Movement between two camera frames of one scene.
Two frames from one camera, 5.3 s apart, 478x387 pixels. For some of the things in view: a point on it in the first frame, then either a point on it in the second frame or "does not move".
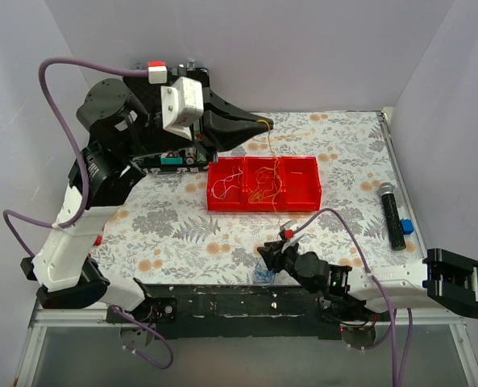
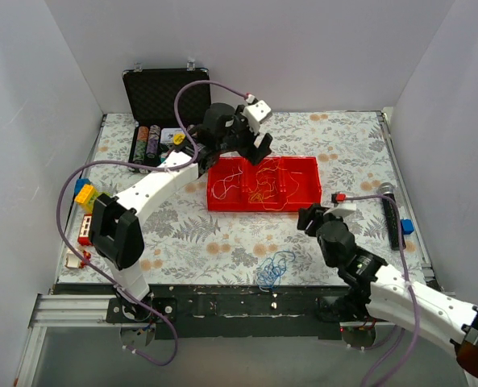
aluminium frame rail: (41, 318) does not move
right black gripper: (284, 257) to (309, 219)
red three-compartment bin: (263, 184) does not move
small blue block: (407, 225) does not move
